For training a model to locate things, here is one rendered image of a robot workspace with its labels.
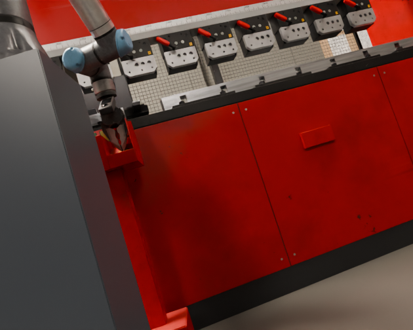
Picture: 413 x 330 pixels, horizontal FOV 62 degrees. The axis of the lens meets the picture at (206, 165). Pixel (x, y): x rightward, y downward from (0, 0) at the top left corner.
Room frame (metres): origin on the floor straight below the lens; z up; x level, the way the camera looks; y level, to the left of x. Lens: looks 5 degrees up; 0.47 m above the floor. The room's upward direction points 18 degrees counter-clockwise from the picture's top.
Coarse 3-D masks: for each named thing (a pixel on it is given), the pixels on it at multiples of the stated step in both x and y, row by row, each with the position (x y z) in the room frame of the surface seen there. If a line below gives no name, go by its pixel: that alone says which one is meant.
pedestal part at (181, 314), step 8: (176, 312) 1.27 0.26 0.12; (184, 312) 1.24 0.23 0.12; (168, 320) 1.21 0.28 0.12; (176, 320) 1.18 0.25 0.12; (184, 320) 1.15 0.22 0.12; (160, 328) 1.15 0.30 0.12; (168, 328) 1.13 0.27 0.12; (176, 328) 1.10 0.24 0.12; (184, 328) 1.10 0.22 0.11; (192, 328) 1.25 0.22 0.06
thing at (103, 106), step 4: (112, 96) 1.17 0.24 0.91; (104, 100) 1.16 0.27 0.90; (108, 100) 1.14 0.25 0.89; (112, 100) 1.14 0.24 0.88; (100, 104) 1.13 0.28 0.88; (104, 104) 1.09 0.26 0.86; (108, 104) 1.10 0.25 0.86; (112, 104) 1.11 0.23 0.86; (100, 108) 1.09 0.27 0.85; (104, 108) 1.09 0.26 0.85; (108, 108) 1.09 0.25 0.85; (112, 108) 1.09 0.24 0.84; (100, 112) 1.09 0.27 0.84; (104, 112) 1.09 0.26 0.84; (108, 112) 1.09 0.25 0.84; (112, 112) 1.10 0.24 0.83
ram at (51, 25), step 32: (32, 0) 1.43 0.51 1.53; (64, 0) 1.46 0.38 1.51; (128, 0) 1.52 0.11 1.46; (160, 0) 1.55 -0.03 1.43; (192, 0) 1.58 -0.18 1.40; (224, 0) 1.62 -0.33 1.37; (256, 0) 1.65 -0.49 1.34; (320, 0) 1.73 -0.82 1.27; (64, 32) 1.45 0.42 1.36; (160, 32) 1.54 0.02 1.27; (192, 32) 1.61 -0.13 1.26
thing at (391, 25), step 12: (372, 0) 2.37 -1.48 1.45; (384, 0) 2.28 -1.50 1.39; (396, 0) 2.20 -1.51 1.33; (408, 0) 2.12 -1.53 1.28; (384, 12) 2.32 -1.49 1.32; (396, 12) 2.23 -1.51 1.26; (408, 12) 2.15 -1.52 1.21; (384, 24) 2.35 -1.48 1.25; (396, 24) 2.26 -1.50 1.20; (408, 24) 2.18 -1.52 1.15; (372, 36) 2.48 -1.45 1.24; (384, 36) 2.39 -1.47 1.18; (396, 36) 2.30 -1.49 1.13; (408, 36) 2.21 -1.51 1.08
